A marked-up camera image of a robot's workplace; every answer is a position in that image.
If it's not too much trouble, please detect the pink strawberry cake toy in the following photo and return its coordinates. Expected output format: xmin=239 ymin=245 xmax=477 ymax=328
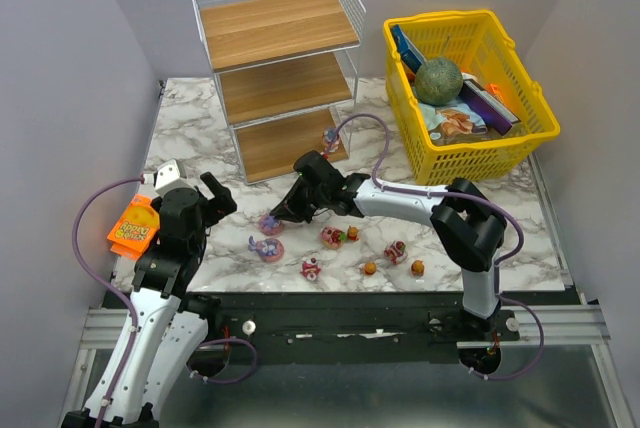
xmin=320 ymin=226 xmax=347 ymax=250

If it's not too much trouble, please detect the purple bunny orange cup toy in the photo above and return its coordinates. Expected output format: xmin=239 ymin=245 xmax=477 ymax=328
xmin=322 ymin=127 xmax=340 ymax=159

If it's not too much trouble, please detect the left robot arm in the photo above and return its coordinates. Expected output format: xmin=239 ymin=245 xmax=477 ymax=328
xmin=62 ymin=166 xmax=237 ymax=427

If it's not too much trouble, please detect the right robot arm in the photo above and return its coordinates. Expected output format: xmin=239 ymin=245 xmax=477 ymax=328
xmin=270 ymin=151 xmax=506 ymax=321

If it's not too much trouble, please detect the small orange bear toy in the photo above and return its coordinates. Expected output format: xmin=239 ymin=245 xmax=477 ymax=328
xmin=347 ymin=226 xmax=359 ymax=241

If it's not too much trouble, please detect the orange sponge box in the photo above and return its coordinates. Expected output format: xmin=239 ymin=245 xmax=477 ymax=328
xmin=107 ymin=195 xmax=160 ymax=260

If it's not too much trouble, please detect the pink bear toy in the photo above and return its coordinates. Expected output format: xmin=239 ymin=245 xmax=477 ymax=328
xmin=300 ymin=257 xmax=321 ymax=281

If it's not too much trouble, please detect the orange burger toy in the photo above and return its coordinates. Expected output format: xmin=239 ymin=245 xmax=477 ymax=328
xmin=361 ymin=261 xmax=377 ymax=276

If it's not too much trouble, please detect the red white cake toy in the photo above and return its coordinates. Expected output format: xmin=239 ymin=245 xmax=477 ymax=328
xmin=384 ymin=240 xmax=407 ymax=265

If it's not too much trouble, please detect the orange duck toy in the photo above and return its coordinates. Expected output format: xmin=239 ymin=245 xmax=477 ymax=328
xmin=410 ymin=260 xmax=425 ymax=277

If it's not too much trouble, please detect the snack bag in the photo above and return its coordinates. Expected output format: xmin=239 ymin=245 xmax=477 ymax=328
xmin=418 ymin=103 xmax=490 ymax=146

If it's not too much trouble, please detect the green melon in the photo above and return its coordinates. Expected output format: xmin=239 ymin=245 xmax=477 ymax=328
xmin=414 ymin=57 xmax=464 ymax=106

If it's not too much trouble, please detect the blue book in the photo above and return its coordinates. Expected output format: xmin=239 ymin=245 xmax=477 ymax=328
xmin=390 ymin=24 xmax=427 ymax=74

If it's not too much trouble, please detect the purple box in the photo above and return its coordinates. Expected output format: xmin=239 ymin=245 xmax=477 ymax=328
xmin=459 ymin=79 xmax=521 ymax=136

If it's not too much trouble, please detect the small orange box in basket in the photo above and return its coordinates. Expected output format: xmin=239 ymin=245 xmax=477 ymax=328
xmin=487 ymin=84 xmax=504 ymax=104

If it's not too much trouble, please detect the yellow plastic basket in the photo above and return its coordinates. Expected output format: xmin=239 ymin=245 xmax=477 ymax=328
xmin=382 ymin=10 xmax=561 ymax=185

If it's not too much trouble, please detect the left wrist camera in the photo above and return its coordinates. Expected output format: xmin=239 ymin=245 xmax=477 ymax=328
xmin=142 ymin=159 xmax=191 ymax=197

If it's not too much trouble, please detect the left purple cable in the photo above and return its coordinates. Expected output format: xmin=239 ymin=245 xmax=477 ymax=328
xmin=71 ymin=177 xmax=146 ymax=428

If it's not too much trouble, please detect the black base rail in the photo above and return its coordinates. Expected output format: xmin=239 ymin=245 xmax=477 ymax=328
xmin=185 ymin=289 xmax=582 ymax=378

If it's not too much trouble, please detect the white wire wooden shelf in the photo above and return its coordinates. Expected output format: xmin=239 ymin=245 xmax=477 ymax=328
xmin=192 ymin=0 xmax=366 ymax=184

